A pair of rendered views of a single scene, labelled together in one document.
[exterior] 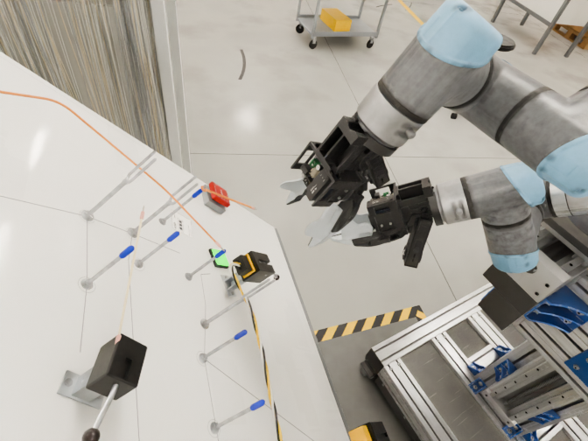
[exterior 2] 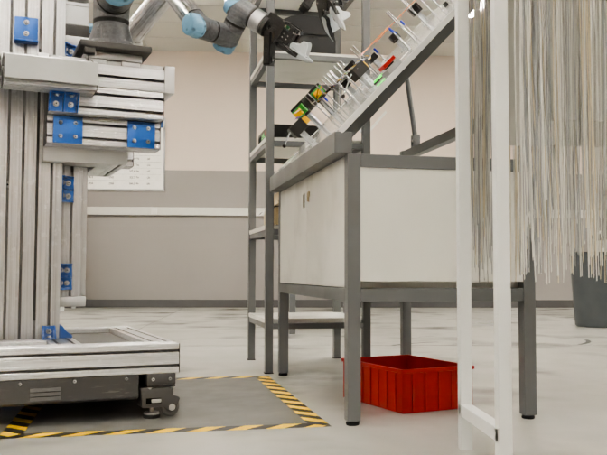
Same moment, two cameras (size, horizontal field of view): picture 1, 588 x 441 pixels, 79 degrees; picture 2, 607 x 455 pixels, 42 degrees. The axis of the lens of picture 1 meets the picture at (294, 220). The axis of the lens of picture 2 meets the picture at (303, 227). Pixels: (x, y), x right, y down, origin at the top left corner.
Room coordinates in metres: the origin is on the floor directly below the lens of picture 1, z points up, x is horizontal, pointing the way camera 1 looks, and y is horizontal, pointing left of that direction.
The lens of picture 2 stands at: (2.98, 0.56, 0.45)
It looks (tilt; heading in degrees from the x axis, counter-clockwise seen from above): 3 degrees up; 195
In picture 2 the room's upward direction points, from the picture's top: straight up
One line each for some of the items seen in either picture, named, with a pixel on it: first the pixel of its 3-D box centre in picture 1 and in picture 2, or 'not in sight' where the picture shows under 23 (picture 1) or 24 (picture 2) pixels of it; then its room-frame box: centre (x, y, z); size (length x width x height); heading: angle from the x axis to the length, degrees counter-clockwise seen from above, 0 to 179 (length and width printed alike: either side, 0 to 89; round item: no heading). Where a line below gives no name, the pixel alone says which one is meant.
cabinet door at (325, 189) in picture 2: not in sight; (324, 226); (0.41, -0.06, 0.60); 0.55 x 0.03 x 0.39; 27
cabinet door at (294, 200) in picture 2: not in sight; (294, 234); (-0.08, -0.30, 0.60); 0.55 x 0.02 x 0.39; 27
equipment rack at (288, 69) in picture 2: not in sight; (305, 174); (-0.75, -0.43, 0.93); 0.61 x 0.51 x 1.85; 27
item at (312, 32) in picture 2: not in sight; (299, 41); (-0.64, -0.43, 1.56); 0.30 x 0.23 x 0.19; 118
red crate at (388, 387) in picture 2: not in sight; (405, 382); (0.22, 0.19, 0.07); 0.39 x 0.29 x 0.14; 42
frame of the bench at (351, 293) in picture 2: not in sight; (384, 284); (0.03, 0.08, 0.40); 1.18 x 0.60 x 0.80; 27
